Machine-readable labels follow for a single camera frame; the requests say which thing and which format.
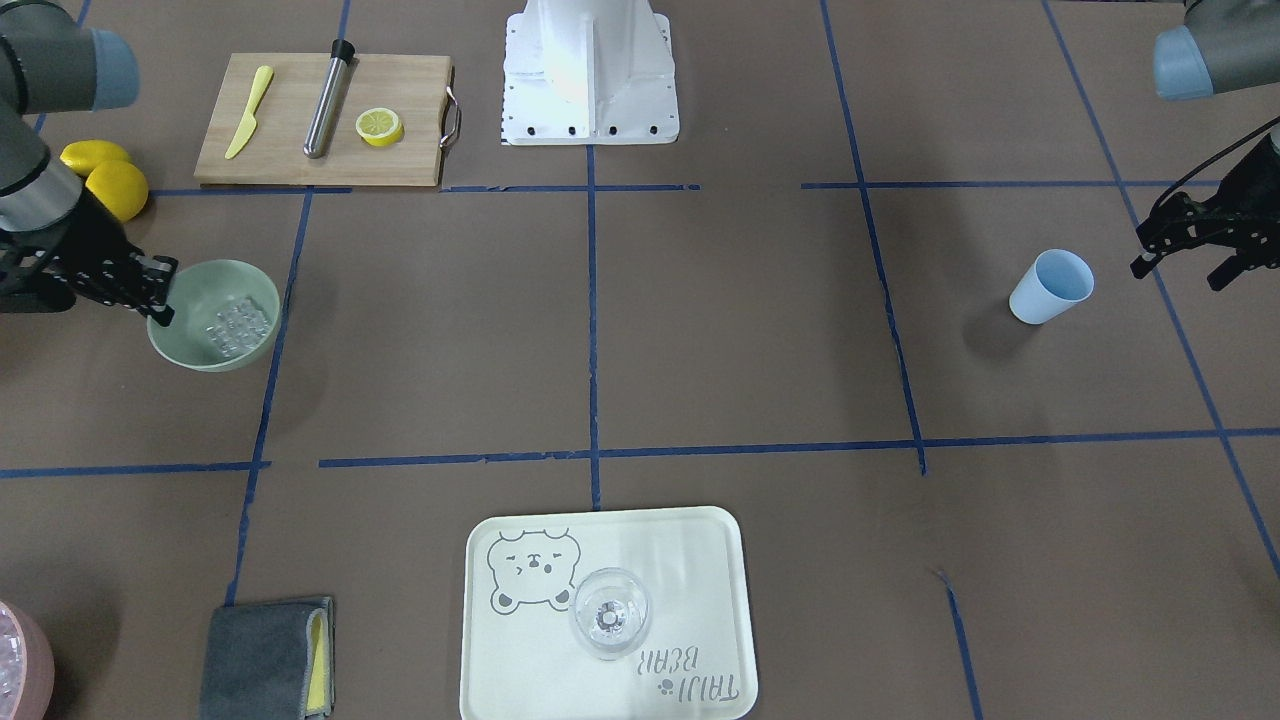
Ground pink bowl with ice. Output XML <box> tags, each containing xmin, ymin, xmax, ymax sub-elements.
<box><xmin>1</xmin><ymin>601</ymin><xmax>56</xmax><ymax>719</ymax></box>

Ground cream bear tray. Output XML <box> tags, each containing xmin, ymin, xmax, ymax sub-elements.
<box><xmin>460</xmin><ymin>506</ymin><xmax>760</xmax><ymax>719</ymax></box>

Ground light blue plastic cup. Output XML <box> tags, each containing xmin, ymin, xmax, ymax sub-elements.
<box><xmin>1007</xmin><ymin>249</ymin><xmax>1094</xmax><ymax>325</ymax></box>

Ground wooden cutting board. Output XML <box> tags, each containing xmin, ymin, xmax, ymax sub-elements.
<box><xmin>193</xmin><ymin>53</ymin><xmax>463</xmax><ymax>188</ymax></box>

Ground ice cubes in bowl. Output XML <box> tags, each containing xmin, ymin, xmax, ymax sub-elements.
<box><xmin>204</xmin><ymin>296</ymin><xmax>274</xmax><ymax>360</ymax></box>

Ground yellow plastic knife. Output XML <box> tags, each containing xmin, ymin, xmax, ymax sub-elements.
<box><xmin>224</xmin><ymin>65</ymin><xmax>274</xmax><ymax>160</ymax></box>

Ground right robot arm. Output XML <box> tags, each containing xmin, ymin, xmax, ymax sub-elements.
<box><xmin>1</xmin><ymin>1</ymin><xmax>179</xmax><ymax>327</ymax></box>

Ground half lemon slice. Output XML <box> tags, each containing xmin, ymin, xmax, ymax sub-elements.
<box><xmin>355</xmin><ymin>108</ymin><xmax>404</xmax><ymax>147</ymax></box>

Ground yellow lemon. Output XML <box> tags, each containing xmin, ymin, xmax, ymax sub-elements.
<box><xmin>84</xmin><ymin>160</ymin><xmax>150</xmax><ymax>223</ymax></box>
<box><xmin>60</xmin><ymin>138</ymin><xmax>132</xmax><ymax>178</ymax></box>

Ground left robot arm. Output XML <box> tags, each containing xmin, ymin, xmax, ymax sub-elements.
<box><xmin>1130</xmin><ymin>1</ymin><xmax>1279</xmax><ymax>291</ymax></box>

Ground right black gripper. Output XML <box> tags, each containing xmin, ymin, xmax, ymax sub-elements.
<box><xmin>29</xmin><ymin>195</ymin><xmax>180</xmax><ymax>328</ymax></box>

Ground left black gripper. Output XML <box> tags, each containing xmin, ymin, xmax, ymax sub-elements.
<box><xmin>1130</xmin><ymin>131</ymin><xmax>1279</xmax><ymax>292</ymax></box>

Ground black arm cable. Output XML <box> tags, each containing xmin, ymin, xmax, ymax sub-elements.
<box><xmin>1149</xmin><ymin>115</ymin><xmax>1280</xmax><ymax>225</ymax></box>

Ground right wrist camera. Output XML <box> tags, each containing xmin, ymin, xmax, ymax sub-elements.
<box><xmin>1</xmin><ymin>231</ymin><xmax>76</xmax><ymax>314</ymax></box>

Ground green ceramic bowl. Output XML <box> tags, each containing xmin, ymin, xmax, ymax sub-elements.
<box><xmin>147</xmin><ymin>259</ymin><xmax>282</xmax><ymax>373</ymax></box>

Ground clear wine glass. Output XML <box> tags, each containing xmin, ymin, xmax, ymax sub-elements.
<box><xmin>570</xmin><ymin>568</ymin><xmax>652</xmax><ymax>661</ymax></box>

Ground grey folded cloth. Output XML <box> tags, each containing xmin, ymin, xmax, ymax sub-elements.
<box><xmin>197</xmin><ymin>594</ymin><xmax>335</xmax><ymax>719</ymax></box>

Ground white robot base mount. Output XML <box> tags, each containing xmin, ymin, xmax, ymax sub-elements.
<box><xmin>500</xmin><ymin>1</ymin><xmax>681</xmax><ymax>147</ymax></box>

